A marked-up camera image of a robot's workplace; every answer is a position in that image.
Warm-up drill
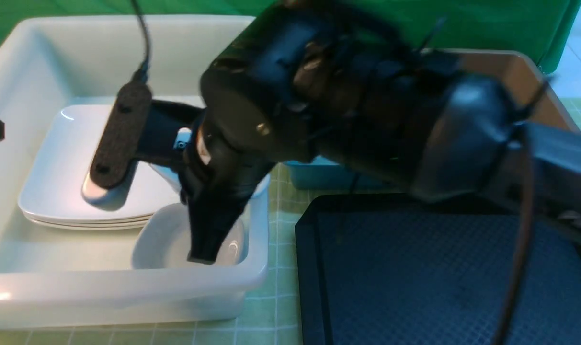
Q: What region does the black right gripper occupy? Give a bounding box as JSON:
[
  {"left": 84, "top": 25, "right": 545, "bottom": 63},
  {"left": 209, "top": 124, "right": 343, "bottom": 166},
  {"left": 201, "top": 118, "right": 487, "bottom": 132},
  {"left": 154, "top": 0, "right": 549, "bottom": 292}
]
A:
[{"left": 137, "top": 98, "right": 276, "bottom": 265}]

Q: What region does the white bowl tray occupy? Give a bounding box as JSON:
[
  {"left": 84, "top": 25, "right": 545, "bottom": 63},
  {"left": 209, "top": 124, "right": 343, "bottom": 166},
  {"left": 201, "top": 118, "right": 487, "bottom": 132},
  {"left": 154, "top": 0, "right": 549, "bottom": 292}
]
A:
[
  {"left": 148, "top": 164, "right": 271, "bottom": 199},
  {"left": 131, "top": 203, "right": 246, "bottom": 269}
]

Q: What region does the white rectangular rice plate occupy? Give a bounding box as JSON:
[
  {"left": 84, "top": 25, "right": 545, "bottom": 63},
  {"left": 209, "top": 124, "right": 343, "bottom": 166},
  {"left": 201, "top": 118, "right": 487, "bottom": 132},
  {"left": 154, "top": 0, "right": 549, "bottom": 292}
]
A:
[{"left": 18, "top": 104, "right": 179, "bottom": 220}]

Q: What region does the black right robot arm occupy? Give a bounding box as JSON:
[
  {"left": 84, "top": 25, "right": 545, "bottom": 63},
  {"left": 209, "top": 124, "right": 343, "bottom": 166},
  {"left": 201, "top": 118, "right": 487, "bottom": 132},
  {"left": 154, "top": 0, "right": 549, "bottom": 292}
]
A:
[{"left": 137, "top": 0, "right": 581, "bottom": 264}]

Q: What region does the lower white square plate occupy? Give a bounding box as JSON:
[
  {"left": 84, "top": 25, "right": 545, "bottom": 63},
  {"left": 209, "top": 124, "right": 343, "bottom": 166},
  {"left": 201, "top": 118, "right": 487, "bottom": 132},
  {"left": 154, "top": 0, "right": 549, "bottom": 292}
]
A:
[{"left": 27, "top": 218, "right": 148, "bottom": 231}]

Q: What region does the white square plate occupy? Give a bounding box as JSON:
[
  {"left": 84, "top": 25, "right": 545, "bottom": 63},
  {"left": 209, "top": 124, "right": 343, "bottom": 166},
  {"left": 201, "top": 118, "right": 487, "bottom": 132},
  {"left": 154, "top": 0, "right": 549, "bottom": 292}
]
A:
[
  {"left": 27, "top": 218, "right": 148, "bottom": 231},
  {"left": 22, "top": 211, "right": 154, "bottom": 228}
]

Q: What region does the top white square plate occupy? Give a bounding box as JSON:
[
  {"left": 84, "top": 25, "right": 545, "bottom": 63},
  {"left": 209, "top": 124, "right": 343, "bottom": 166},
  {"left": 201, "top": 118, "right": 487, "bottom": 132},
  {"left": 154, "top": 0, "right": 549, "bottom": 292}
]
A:
[{"left": 22, "top": 211, "right": 154, "bottom": 228}]

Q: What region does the teal plastic bin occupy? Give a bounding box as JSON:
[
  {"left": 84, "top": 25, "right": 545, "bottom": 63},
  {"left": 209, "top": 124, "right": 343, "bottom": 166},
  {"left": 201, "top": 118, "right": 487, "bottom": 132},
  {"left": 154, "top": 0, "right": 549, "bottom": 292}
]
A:
[{"left": 283, "top": 156, "right": 391, "bottom": 189}]

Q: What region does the green checkered tablecloth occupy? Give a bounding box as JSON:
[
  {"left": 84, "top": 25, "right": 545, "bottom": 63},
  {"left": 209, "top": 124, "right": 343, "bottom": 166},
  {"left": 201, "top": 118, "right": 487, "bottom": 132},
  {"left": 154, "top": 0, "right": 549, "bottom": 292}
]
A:
[{"left": 0, "top": 96, "right": 581, "bottom": 345}]

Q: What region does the large white plastic tub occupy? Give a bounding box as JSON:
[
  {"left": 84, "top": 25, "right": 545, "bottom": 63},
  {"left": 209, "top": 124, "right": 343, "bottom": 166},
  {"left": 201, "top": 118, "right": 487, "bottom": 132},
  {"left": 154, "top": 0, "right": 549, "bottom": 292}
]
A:
[{"left": 0, "top": 16, "right": 270, "bottom": 328}]

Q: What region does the black serving tray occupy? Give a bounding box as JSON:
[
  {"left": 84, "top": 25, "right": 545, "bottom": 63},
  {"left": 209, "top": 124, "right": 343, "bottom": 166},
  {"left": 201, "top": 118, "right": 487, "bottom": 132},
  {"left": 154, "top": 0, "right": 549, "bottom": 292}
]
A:
[{"left": 295, "top": 194, "right": 581, "bottom": 345}]

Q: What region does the brown plastic bin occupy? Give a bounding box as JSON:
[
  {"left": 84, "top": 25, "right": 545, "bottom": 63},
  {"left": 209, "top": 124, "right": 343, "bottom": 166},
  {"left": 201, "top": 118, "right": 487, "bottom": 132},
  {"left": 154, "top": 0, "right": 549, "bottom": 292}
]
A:
[{"left": 448, "top": 49, "right": 580, "bottom": 134}]

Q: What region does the green backdrop cloth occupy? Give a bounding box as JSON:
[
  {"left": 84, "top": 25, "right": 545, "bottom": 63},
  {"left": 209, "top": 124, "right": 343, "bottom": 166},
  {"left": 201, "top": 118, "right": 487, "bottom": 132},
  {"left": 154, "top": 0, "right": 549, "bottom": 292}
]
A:
[{"left": 0, "top": 0, "right": 581, "bottom": 75}]

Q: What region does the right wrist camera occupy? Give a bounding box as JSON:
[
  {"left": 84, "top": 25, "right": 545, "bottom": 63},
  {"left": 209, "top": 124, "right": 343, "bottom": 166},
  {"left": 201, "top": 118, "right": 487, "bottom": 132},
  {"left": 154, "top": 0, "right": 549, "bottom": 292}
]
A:
[{"left": 82, "top": 81, "right": 152, "bottom": 210}]

